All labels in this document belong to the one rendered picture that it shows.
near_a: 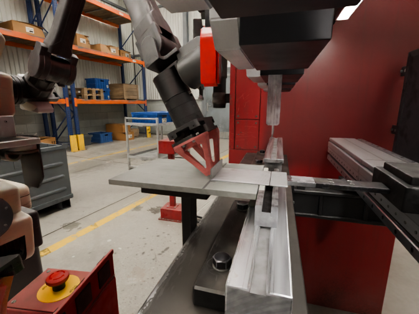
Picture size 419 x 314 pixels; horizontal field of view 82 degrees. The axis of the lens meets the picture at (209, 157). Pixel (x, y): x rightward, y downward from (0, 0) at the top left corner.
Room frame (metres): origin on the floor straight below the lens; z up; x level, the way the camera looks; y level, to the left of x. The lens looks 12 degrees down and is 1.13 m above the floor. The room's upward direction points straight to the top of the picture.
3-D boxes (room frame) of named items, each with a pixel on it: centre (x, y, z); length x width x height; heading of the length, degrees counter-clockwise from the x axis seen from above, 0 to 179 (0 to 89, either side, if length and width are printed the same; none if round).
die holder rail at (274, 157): (0.95, -0.26, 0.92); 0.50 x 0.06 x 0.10; 164
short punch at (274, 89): (0.42, -0.11, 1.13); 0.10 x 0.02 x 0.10; 164
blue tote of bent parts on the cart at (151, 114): (3.74, 0.89, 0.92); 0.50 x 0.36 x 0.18; 65
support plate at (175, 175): (0.46, 0.03, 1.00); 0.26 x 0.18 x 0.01; 74
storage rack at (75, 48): (7.36, 3.14, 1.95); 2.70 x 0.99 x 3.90; 155
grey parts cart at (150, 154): (3.89, 0.81, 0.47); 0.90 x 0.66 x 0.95; 155
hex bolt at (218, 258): (0.30, -0.02, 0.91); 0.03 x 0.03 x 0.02
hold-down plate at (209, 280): (0.40, -0.04, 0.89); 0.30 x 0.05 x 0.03; 164
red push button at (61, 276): (0.40, 0.29, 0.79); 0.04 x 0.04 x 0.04
